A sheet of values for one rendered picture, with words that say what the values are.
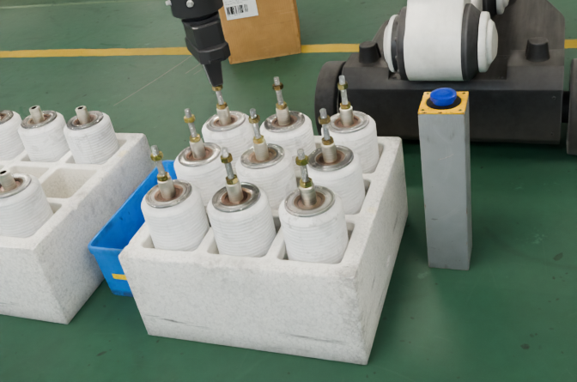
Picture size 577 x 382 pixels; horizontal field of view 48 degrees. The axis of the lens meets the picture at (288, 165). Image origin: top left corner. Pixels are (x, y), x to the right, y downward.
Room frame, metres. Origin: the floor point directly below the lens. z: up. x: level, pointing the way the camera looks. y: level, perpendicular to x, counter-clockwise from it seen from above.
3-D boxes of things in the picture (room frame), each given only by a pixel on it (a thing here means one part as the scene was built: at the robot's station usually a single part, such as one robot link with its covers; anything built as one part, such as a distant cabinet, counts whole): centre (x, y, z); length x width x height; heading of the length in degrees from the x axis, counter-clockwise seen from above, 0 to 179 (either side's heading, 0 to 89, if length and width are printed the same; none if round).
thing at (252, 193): (0.83, 0.09, 0.25); 0.08 x 0.08 x 0.01
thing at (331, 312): (0.94, 0.04, 0.09); 0.39 x 0.39 x 0.18; 66
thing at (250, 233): (0.83, 0.09, 0.16); 0.10 x 0.10 x 0.18
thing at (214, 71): (1.09, 0.10, 0.36); 0.03 x 0.02 x 0.06; 107
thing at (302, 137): (1.05, -0.01, 0.16); 0.10 x 0.10 x 0.18
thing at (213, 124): (1.10, 0.10, 0.25); 0.08 x 0.08 x 0.01
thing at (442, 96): (0.89, -0.26, 0.32); 0.04 x 0.04 x 0.02
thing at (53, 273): (1.17, 0.55, 0.09); 0.39 x 0.39 x 0.18; 65
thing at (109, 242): (1.08, 0.28, 0.06); 0.30 x 0.11 x 0.12; 155
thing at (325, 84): (1.39, -0.14, 0.10); 0.20 x 0.05 x 0.20; 154
